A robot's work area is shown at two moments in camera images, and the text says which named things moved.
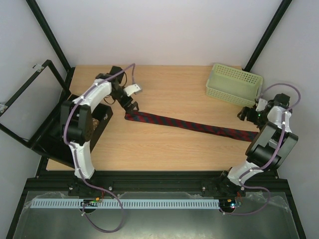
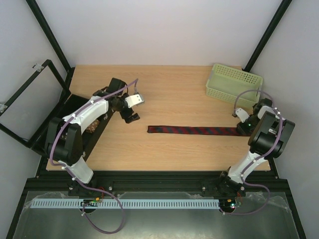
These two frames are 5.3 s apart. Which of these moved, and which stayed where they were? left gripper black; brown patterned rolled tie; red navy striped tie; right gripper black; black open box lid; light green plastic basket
Moved: right gripper black; red navy striped tie; left gripper black
Stayed: black open box lid; light green plastic basket; brown patterned rolled tie
